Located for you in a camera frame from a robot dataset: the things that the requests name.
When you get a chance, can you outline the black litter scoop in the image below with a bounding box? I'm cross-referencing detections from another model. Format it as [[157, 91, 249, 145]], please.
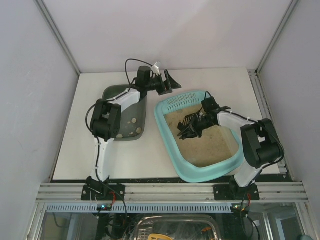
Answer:
[[177, 113, 200, 131]]

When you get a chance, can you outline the teal litter box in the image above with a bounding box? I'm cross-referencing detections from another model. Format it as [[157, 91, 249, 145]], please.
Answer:
[[154, 90, 244, 183]]

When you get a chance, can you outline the grey plastic bin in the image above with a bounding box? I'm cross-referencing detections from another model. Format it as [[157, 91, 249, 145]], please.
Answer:
[[102, 84, 147, 142]]

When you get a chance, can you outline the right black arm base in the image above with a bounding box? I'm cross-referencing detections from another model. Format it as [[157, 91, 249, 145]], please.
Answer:
[[213, 178, 260, 201]]

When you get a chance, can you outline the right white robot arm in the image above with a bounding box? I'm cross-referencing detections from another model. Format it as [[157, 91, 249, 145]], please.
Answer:
[[177, 97, 285, 189]]

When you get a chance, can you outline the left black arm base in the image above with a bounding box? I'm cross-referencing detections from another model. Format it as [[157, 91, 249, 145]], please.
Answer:
[[81, 176, 126, 201]]

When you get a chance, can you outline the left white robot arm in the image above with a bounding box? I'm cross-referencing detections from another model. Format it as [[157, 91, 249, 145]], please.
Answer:
[[85, 65, 182, 183]]

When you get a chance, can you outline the yellow plastic object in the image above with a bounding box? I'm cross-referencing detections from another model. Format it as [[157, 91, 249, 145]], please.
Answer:
[[148, 233, 173, 240]]

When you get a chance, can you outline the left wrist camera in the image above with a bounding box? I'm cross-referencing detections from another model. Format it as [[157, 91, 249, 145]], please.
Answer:
[[151, 61, 161, 76]]

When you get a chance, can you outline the left black camera cable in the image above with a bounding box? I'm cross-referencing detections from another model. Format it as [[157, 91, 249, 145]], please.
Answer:
[[124, 58, 153, 87]]

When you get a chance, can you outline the metal wire basket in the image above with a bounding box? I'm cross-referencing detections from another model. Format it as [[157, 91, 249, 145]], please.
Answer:
[[129, 213, 223, 240]]

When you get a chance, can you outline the perforated cable tray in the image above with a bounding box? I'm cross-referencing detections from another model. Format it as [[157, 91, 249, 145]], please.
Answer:
[[46, 202, 232, 214]]

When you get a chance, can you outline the aluminium mounting rail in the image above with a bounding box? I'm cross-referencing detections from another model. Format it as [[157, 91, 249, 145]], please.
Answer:
[[36, 182, 309, 203]]

